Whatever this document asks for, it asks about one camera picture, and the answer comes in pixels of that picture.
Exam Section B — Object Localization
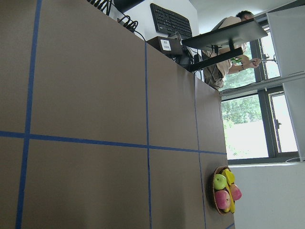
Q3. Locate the yellow banana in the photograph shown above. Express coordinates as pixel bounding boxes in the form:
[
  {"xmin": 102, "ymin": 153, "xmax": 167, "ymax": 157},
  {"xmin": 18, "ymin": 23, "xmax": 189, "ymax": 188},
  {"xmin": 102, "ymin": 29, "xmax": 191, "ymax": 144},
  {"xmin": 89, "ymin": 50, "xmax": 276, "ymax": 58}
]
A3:
[{"xmin": 224, "ymin": 185, "xmax": 235, "ymax": 213}]

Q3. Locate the woven wicker fruit basket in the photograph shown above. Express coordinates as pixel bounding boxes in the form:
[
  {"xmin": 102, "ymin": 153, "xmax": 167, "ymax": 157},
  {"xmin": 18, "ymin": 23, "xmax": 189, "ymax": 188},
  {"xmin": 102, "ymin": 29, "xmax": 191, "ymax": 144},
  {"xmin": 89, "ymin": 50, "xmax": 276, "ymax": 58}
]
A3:
[{"xmin": 207, "ymin": 166, "xmax": 231, "ymax": 215}]

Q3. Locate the black label printer box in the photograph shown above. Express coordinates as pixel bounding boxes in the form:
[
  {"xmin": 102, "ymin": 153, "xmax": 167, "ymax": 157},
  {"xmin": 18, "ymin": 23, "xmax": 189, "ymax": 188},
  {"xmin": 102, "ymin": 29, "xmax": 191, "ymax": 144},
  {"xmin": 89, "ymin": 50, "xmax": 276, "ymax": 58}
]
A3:
[{"xmin": 147, "ymin": 36, "xmax": 183, "ymax": 55}]

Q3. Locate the person in beige shirt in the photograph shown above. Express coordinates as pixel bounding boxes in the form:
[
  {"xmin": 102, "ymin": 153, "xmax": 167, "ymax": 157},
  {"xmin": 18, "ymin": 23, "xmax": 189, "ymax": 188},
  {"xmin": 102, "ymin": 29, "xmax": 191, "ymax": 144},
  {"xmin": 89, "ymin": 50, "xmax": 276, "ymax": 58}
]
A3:
[{"xmin": 203, "ymin": 10, "xmax": 261, "ymax": 90}]

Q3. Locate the black keyboard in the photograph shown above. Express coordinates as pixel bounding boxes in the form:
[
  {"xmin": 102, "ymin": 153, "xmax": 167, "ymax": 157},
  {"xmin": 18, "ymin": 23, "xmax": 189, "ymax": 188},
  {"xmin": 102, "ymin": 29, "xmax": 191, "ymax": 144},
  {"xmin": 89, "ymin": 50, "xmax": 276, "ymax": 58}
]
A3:
[{"xmin": 150, "ymin": 3, "xmax": 193, "ymax": 39}]

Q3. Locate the green apple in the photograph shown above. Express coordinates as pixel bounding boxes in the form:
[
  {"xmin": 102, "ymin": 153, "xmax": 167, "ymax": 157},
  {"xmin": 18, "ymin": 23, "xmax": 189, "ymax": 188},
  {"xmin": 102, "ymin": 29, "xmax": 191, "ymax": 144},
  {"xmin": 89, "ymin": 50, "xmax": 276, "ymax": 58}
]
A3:
[{"xmin": 213, "ymin": 174, "xmax": 227, "ymax": 190}]

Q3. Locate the black monitor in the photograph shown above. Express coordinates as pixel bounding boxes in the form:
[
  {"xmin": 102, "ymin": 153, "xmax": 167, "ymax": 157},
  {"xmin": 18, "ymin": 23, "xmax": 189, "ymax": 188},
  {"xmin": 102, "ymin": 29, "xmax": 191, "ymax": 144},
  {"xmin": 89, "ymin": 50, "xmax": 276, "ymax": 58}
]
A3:
[{"xmin": 182, "ymin": 19, "xmax": 267, "ymax": 72}]

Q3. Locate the pink apple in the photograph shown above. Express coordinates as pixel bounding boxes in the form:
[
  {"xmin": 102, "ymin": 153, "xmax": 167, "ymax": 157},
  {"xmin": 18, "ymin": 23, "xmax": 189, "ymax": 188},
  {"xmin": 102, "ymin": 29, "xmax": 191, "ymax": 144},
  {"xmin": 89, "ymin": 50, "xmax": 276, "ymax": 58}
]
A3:
[
  {"xmin": 214, "ymin": 190, "xmax": 230, "ymax": 209},
  {"xmin": 229, "ymin": 184, "xmax": 242, "ymax": 201}
]

